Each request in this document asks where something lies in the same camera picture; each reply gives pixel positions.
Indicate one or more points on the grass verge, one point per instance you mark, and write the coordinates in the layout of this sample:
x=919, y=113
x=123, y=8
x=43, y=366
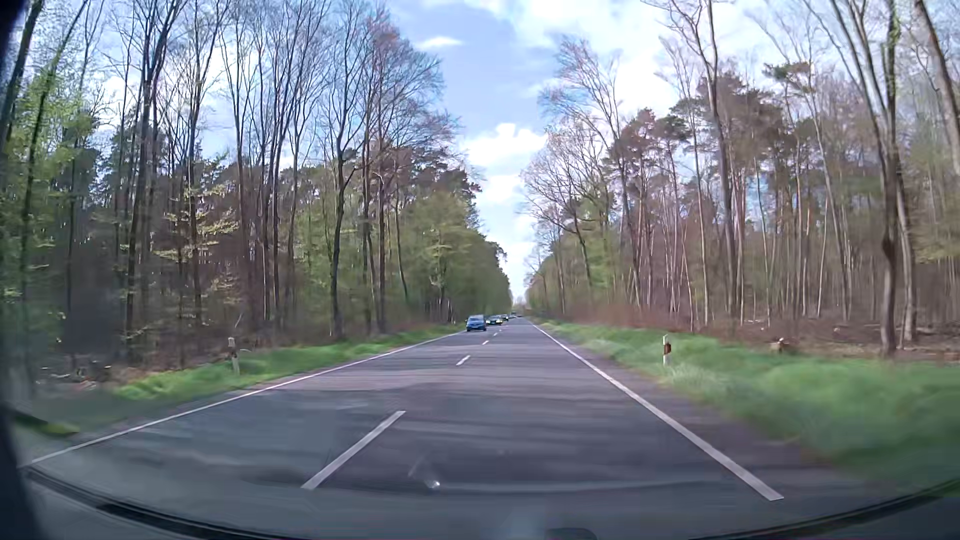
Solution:
x=225, y=373
x=787, y=390

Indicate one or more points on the wood of tall trees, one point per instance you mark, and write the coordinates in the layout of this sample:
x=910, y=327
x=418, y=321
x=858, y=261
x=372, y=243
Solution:
x=750, y=225
x=225, y=225

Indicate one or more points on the white marker post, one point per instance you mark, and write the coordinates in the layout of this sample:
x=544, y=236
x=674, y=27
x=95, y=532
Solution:
x=666, y=349
x=233, y=355

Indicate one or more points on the queue of cars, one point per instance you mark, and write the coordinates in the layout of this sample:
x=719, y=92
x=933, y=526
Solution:
x=496, y=319

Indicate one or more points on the grey asphalt road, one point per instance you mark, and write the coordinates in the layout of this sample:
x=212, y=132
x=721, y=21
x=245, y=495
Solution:
x=510, y=405

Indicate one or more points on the blue car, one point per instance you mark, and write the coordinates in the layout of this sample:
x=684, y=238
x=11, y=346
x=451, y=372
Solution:
x=475, y=323

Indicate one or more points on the road markings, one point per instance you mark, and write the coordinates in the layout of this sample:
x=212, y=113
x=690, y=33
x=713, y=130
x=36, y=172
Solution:
x=352, y=450

